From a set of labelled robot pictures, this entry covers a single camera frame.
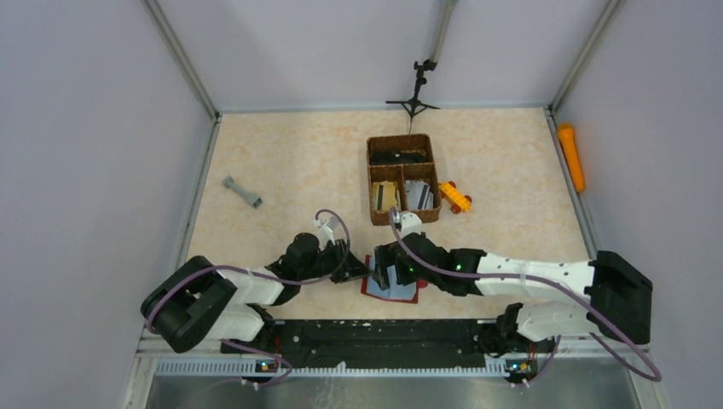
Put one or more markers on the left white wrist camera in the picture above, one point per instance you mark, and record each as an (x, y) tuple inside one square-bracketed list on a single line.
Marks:
[(326, 229)]

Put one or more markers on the black camera tripod stand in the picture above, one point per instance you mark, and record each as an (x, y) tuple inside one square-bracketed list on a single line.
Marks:
[(414, 105)]

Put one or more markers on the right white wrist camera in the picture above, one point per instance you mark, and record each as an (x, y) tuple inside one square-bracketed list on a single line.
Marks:
[(407, 223)]

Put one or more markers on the orange yellow toy car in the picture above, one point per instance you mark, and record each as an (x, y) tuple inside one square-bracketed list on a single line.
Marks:
[(459, 203)]

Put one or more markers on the red leather card holder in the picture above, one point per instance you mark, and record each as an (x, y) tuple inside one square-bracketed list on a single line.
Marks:
[(394, 293)]

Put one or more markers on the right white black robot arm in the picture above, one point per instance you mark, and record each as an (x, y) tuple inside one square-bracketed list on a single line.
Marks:
[(607, 294)]

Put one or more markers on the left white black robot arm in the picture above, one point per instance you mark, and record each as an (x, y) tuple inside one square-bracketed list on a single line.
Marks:
[(202, 301)]

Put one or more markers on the brown woven divided basket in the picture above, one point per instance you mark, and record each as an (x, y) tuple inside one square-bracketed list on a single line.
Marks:
[(398, 174)]

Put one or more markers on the grey toy block bar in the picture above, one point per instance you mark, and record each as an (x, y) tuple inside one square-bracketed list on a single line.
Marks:
[(252, 199)]

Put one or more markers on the gold cards pile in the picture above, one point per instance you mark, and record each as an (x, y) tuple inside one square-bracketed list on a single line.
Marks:
[(395, 200)]

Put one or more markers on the black cards pile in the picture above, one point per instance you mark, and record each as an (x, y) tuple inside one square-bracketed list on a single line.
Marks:
[(395, 157)]

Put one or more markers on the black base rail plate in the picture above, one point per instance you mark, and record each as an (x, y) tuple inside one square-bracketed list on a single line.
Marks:
[(392, 344)]

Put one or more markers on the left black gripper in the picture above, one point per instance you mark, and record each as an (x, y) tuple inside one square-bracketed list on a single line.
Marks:
[(340, 259)]

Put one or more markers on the orange flashlight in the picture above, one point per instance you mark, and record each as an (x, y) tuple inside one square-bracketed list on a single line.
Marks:
[(567, 139)]

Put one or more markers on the gold credit card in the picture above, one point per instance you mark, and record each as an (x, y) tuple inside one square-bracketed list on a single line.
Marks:
[(384, 196)]

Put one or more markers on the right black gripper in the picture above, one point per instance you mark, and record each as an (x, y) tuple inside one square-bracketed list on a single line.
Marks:
[(387, 263)]

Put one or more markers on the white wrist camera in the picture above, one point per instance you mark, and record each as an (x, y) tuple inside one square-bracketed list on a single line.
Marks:
[(326, 229), (407, 223)]

